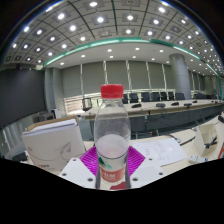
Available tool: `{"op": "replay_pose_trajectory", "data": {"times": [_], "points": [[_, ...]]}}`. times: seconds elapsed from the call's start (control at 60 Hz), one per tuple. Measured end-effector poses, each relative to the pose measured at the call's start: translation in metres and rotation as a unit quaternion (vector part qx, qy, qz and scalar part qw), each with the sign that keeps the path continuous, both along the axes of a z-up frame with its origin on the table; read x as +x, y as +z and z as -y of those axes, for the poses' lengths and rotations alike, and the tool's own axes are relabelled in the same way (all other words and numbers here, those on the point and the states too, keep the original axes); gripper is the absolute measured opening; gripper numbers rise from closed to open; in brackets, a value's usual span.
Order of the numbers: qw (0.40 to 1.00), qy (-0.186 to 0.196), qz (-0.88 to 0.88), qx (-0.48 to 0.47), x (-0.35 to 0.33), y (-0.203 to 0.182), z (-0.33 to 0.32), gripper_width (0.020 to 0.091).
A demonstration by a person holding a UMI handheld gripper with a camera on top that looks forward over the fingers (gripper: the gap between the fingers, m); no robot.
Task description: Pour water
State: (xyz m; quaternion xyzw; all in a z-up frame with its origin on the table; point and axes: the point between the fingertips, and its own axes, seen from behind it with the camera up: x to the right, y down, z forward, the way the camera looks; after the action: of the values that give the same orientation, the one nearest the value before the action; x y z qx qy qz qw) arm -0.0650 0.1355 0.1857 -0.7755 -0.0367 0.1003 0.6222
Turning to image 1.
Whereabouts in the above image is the long curved conference desk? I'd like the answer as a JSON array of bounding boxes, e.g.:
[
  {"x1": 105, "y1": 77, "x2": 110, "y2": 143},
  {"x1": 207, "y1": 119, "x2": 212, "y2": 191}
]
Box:
[{"x1": 78, "y1": 98, "x2": 224, "y2": 139}]

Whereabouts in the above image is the old grey monitor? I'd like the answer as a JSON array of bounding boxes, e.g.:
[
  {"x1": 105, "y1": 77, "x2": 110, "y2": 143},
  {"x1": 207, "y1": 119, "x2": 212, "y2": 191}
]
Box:
[{"x1": 37, "y1": 110, "x2": 56, "y2": 123}]

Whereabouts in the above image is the row of black office chairs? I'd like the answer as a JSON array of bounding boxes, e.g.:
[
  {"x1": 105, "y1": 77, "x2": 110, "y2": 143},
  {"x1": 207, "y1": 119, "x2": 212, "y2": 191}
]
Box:
[{"x1": 81, "y1": 91, "x2": 224, "y2": 113}]

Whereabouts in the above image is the group of ceiling lights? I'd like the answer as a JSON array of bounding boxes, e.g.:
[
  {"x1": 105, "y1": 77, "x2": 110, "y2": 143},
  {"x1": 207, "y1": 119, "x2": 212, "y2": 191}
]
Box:
[{"x1": 6, "y1": 0, "x2": 224, "y2": 68}]

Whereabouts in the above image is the large white cardboard box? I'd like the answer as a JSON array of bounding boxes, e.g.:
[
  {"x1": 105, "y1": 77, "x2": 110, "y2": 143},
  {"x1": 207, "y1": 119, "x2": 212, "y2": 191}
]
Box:
[{"x1": 20, "y1": 115, "x2": 87, "y2": 173}]

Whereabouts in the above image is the white printed paper sheet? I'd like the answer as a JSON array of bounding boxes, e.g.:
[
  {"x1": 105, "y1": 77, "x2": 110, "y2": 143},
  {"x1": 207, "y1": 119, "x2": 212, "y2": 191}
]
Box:
[{"x1": 131, "y1": 137, "x2": 188, "y2": 167}]

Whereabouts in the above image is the clear red-capped water bottle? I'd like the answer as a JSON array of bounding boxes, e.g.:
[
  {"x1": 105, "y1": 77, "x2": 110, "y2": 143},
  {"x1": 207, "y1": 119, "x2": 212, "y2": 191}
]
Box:
[{"x1": 93, "y1": 83, "x2": 132, "y2": 185}]

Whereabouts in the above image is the white remote control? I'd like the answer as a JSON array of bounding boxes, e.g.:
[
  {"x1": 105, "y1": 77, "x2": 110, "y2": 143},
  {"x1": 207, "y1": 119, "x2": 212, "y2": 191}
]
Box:
[{"x1": 189, "y1": 154, "x2": 209, "y2": 165}]

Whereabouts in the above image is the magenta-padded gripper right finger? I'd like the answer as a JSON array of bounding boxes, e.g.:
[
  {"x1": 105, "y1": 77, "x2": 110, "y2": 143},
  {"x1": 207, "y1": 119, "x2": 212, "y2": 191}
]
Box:
[{"x1": 125, "y1": 145, "x2": 166, "y2": 190}]

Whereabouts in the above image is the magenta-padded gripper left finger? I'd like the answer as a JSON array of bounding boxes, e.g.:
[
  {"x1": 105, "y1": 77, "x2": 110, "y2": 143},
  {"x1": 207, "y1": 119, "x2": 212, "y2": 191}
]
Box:
[{"x1": 59, "y1": 145, "x2": 100, "y2": 190}]

